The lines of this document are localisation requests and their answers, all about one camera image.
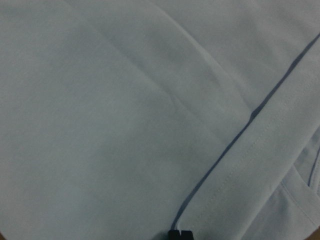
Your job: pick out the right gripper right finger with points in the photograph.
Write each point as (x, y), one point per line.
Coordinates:
(186, 235)

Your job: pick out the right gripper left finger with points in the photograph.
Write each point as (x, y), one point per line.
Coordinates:
(174, 234)

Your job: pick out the light blue t-shirt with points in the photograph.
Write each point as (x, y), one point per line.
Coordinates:
(125, 119)

